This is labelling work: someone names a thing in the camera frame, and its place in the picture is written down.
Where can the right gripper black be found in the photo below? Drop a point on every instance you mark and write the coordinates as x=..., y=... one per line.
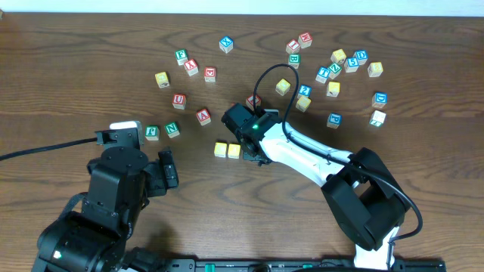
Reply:
x=250, y=152

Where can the green B block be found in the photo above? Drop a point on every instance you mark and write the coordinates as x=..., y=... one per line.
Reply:
x=294, y=60

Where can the green F block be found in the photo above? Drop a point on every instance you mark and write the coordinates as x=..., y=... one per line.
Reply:
x=181, y=56

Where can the yellow O block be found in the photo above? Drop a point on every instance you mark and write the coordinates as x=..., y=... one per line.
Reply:
x=233, y=151

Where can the yellow 8 block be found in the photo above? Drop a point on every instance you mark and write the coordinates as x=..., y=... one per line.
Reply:
x=375, y=69

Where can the red H block top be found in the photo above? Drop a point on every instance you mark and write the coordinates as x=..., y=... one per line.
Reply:
x=305, y=40

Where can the green Z block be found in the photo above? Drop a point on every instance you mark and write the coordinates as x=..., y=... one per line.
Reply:
x=335, y=70

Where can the blue X block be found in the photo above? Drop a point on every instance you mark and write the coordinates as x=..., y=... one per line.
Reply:
x=226, y=44

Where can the blue D block right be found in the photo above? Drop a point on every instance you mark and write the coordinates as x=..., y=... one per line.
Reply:
x=379, y=100

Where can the blue P block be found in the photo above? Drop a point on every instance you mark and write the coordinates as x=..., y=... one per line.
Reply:
x=334, y=120

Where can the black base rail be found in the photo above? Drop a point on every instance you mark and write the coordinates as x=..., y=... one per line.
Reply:
x=324, y=265

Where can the blue d block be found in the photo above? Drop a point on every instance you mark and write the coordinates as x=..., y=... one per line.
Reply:
x=361, y=56
x=379, y=100

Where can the red I block centre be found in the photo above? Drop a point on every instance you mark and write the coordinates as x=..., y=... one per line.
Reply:
x=253, y=101

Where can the yellow block centre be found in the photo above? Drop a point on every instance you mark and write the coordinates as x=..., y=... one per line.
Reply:
x=282, y=87

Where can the red E block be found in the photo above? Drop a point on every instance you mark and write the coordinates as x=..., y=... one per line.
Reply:
x=210, y=74

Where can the yellow block far left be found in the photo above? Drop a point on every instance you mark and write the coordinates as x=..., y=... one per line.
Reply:
x=162, y=79

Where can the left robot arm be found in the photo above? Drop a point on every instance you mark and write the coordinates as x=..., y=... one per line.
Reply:
x=91, y=232

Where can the blue T block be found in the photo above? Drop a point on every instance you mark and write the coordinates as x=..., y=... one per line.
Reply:
x=322, y=75

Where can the yellow block top right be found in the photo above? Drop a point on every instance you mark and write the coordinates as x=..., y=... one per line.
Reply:
x=338, y=56

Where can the green N block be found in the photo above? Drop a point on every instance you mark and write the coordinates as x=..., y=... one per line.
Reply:
x=172, y=129

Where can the red I block top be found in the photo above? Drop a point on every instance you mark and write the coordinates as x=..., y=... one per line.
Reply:
x=293, y=47

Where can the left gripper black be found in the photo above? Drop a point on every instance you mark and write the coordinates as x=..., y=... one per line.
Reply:
x=168, y=171

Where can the red i block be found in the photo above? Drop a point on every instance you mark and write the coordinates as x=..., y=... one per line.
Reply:
x=293, y=47
x=253, y=101

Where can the blue D block top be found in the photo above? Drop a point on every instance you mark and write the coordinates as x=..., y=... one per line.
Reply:
x=361, y=56

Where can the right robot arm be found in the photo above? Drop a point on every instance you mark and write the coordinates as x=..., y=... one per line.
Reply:
x=367, y=203

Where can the yellow block below 2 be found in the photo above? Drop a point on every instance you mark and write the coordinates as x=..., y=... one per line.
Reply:
x=303, y=103

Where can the red A block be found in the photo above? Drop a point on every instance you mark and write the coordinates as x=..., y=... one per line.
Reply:
x=203, y=117

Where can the blue 2 block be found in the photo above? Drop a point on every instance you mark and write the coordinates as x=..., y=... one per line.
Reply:
x=304, y=91

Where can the yellow K block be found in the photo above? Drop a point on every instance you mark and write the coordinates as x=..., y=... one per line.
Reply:
x=333, y=89

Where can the red U block left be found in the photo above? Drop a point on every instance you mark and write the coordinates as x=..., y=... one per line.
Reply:
x=179, y=101

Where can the blue 5 block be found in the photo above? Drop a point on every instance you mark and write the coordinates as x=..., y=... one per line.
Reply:
x=351, y=65

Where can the green J block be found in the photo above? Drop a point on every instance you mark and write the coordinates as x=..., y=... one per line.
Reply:
x=152, y=133

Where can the yellow C block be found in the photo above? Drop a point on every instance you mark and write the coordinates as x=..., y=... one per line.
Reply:
x=220, y=149

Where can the green white block right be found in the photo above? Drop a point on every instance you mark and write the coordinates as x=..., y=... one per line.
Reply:
x=377, y=118

